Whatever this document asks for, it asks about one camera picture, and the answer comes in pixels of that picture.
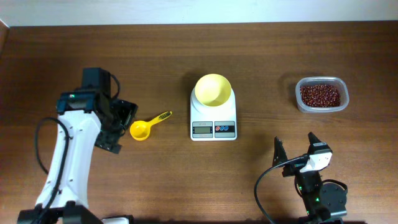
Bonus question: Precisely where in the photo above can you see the yellow plastic measuring scoop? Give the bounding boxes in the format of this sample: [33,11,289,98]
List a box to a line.
[129,111,173,141]

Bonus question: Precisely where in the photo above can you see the clear plastic food container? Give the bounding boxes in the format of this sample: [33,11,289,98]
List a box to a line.
[295,77,349,113]

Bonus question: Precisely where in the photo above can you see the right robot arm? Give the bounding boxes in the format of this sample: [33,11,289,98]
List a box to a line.
[272,132,348,224]

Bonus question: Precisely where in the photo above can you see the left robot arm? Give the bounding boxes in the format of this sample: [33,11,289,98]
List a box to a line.
[17,68,138,224]

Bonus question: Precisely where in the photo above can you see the white digital kitchen scale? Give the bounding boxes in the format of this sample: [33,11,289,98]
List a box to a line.
[190,88,238,141]

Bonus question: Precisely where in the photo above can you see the pale yellow plastic bowl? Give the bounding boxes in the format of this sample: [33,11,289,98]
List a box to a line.
[194,73,232,107]

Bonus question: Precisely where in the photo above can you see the red adzuki beans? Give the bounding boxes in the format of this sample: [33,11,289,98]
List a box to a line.
[300,84,341,108]

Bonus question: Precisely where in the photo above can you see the right black camera cable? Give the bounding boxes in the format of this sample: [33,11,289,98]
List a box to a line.
[253,154,311,224]

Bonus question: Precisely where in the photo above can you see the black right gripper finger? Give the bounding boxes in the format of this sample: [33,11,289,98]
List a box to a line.
[308,132,325,146]
[272,136,288,166]

